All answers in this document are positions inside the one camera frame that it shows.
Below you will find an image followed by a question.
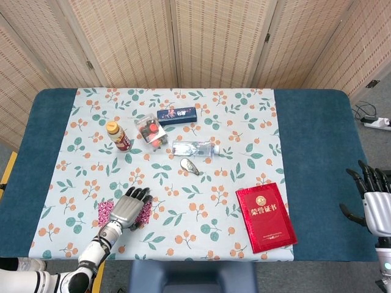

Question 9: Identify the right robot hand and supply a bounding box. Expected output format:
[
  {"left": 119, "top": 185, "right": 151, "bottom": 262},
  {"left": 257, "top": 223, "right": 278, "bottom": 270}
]
[{"left": 338, "top": 160, "right": 391, "bottom": 237}]

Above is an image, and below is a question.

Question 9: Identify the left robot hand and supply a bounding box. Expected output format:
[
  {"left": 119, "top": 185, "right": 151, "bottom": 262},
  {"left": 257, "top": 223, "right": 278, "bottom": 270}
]
[{"left": 109, "top": 186, "right": 153, "bottom": 230}]

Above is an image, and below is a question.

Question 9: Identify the floral print tablecloth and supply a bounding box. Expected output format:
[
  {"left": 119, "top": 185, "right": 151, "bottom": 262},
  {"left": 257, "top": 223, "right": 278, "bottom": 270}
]
[{"left": 28, "top": 87, "right": 294, "bottom": 262}]

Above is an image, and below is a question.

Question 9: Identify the yellow cap tea bottle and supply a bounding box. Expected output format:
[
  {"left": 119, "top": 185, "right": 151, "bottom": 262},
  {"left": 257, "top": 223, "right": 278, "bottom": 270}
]
[{"left": 105, "top": 121, "right": 131, "bottom": 153}]

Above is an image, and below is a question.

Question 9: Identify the clear plastic toy box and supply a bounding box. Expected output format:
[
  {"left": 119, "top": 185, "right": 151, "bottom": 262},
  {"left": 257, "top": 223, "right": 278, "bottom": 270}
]
[{"left": 134, "top": 112, "right": 169, "bottom": 151}]

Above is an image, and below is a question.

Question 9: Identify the blue felt table cover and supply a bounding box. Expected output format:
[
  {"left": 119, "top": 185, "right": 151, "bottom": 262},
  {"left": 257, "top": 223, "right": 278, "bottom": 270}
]
[{"left": 0, "top": 87, "right": 378, "bottom": 262}]

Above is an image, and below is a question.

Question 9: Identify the white power strip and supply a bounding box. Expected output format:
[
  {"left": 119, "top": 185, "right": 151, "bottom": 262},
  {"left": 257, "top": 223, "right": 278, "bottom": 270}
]
[{"left": 363, "top": 117, "right": 391, "bottom": 131}]

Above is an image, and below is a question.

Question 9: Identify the clear plastic water bottle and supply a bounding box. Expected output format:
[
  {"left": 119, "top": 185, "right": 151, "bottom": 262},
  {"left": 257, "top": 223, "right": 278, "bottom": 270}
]
[{"left": 171, "top": 140, "right": 221, "bottom": 157}]

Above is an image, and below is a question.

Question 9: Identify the blue chair seat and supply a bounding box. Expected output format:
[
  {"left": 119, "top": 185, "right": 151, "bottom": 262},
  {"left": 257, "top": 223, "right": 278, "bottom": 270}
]
[{"left": 128, "top": 259, "right": 257, "bottom": 293}]

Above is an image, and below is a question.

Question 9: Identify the dark blue rectangular box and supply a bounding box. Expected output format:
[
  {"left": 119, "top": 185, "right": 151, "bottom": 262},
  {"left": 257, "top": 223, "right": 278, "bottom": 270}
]
[{"left": 156, "top": 106, "right": 197, "bottom": 126}]

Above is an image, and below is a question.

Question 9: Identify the white sneaker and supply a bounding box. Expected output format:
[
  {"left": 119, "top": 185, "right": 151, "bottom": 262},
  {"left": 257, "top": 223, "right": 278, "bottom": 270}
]
[{"left": 16, "top": 258, "right": 47, "bottom": 272}]

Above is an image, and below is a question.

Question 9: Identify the red certificate book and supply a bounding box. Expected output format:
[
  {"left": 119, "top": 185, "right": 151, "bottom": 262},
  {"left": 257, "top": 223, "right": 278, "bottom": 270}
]
[{"left": 235, "top": 182, "right": 299, "bottom": 255}]

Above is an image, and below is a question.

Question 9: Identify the bamboo folding screen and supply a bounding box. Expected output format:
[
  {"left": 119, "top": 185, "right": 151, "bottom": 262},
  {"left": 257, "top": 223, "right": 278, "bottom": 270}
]
[{"left": 0, "top": 0, "right": 391, "bottom": 150}]

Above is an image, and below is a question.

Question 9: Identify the black power cable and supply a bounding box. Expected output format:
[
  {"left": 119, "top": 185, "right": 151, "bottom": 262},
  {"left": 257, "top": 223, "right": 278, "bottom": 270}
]
[{"left": 353, "top": 102, "right": 379, "bottom": 122}]

